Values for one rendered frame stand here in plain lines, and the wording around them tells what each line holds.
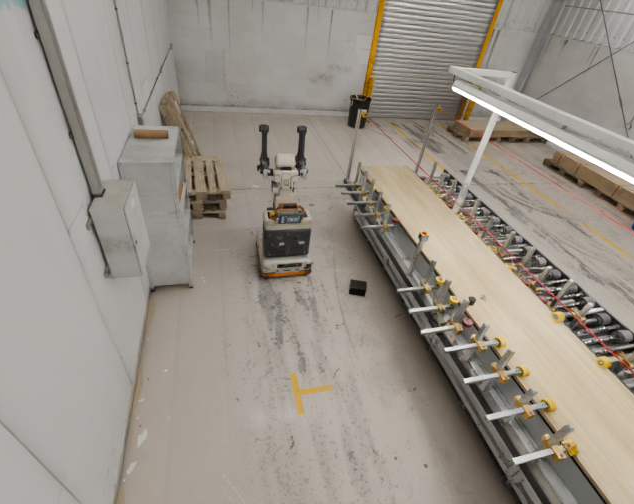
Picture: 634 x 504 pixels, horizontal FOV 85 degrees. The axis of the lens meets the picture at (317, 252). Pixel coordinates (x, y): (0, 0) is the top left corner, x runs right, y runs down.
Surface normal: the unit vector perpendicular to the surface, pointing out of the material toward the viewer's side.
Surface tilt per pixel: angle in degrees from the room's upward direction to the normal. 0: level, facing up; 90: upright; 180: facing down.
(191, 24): 90
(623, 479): 0
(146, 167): 90
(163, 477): 0
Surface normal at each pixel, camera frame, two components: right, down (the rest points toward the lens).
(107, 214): 0.24, 0.62
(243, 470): 0.11, -0.77
